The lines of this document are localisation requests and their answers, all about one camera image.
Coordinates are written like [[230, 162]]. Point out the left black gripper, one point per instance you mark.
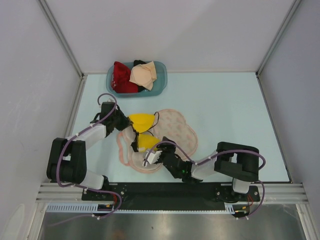
[[126, 122]]

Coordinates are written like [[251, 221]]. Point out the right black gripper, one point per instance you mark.
[[170, 147]]

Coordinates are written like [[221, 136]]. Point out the yellow black bra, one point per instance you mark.
[[140, 124]]

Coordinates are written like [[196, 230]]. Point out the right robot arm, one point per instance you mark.
[[240, 162]]

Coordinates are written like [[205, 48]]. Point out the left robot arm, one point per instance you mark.
[[68, 156]]

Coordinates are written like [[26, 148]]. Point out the beige bra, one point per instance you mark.
[[144, 75]]

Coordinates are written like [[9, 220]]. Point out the red garment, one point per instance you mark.
[[121, 79]]

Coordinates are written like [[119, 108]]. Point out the teal plastic basket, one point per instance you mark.
[[158, 85]]

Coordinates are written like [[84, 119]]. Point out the black garment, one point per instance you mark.
[[138, 62]]

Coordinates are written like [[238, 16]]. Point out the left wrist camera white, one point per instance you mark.
[[150, 157]]

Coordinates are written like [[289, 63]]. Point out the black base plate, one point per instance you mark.
[[173, 195]]

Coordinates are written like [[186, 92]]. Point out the left aluminium frame post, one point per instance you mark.
[[44, 6]]

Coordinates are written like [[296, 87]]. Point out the aluminium frame post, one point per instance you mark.
[[44, 6], [279, 35]]

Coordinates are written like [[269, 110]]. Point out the right aluminium frame post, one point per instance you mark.
[[279, 35]]

